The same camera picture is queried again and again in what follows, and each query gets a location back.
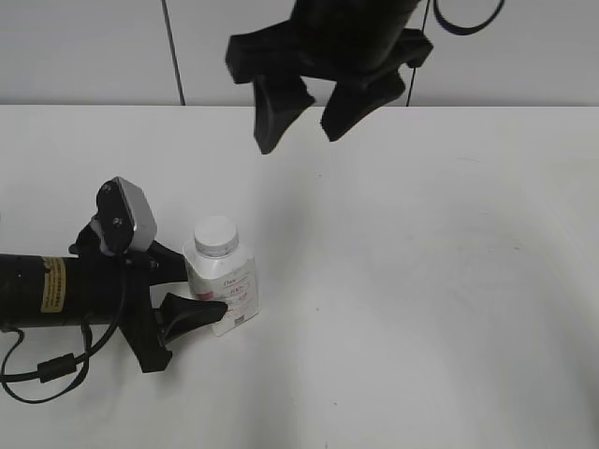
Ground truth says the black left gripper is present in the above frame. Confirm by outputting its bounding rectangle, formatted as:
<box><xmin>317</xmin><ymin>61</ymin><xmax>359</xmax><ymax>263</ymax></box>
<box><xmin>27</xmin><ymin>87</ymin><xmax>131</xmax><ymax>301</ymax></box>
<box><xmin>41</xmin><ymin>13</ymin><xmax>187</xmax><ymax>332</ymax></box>
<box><xmin>69</xmin><ymin>222</ymin><xmax>228</xmax><ymax>373</ymax></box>

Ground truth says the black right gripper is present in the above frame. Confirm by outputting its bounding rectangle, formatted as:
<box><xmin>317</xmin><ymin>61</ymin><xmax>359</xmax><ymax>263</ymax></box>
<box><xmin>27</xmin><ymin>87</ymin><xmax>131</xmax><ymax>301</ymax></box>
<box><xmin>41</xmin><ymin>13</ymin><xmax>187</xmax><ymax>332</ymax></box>
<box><xmin>226</xmin><ymin>21</ymin><xmax>433</xmax><ymax>155</ymax></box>

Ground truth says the white yili changqing bottle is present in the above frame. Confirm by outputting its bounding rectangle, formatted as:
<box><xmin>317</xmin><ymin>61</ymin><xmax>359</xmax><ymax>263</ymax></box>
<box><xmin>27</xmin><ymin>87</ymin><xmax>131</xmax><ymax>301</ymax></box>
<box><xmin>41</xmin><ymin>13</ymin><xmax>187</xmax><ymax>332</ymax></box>
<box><xmin>182</xmin><ymin>235</ymin><xmax>259</xmax><ymax>337</ymax></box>

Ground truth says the white round bottle cap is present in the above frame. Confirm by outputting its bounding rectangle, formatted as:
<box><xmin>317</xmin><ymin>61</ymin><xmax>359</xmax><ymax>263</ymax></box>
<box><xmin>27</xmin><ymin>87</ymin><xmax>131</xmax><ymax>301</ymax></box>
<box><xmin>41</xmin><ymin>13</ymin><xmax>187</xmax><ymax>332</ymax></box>
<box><xmin>194</xmin><ymin>216</ymin><xmax>239</xmax><ymax>257</ymax></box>

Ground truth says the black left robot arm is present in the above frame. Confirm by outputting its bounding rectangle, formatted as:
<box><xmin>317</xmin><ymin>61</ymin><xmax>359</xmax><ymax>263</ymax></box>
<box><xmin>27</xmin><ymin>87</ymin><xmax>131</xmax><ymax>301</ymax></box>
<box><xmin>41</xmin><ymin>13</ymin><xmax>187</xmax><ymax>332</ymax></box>
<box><xmin>1</xmin><ymin>225</ymin><xmax>227</xmax><ymax>373</ymax></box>

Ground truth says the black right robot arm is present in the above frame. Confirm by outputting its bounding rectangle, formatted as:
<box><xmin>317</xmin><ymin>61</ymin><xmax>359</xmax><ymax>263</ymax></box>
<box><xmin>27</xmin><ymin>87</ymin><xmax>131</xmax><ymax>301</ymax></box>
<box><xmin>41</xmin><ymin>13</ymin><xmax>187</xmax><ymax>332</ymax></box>
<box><xmin>226</xmin><ymin>0</ymin><xmax>433</xmax><ymax>154</ymax></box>

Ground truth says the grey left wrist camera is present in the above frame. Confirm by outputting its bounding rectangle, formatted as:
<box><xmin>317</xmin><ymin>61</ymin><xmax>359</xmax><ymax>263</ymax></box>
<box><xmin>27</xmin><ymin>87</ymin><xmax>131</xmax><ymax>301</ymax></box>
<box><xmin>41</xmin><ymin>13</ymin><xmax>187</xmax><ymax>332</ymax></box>
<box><xmin>95</xmin><ymin>176</ymin><xmax>157</xmax><ymax>254</ymax></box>

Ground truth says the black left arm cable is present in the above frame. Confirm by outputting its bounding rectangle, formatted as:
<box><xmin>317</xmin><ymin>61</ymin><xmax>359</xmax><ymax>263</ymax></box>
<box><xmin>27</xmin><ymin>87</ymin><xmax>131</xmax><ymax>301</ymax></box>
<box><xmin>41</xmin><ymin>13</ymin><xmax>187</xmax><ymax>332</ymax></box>
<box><xmin>0</xmin><ymin>261</ymin><xmax>130</xmax><ymax>403</ymax></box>

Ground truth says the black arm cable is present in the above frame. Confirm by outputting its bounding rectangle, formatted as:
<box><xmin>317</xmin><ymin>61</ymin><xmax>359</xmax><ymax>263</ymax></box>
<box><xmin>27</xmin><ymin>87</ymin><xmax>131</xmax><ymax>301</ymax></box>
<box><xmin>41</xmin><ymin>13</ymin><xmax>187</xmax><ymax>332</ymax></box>
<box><xmin>431</xmin><ymin>0</ymin><xmax>507</xmax><ymax>35</ymax></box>
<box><xmin>0</xmin><ymin>261</ymin><xmax>130</xmax><ymax>403</ymax></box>

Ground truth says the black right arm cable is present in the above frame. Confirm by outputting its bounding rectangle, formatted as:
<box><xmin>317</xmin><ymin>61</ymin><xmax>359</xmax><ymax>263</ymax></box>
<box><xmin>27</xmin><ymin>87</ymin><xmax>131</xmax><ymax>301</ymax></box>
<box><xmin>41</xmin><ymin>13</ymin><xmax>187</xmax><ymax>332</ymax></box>
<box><xmin>431</xmin><ymin>0</ymin><xmax>507</xmax><ymax>35</ymax></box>

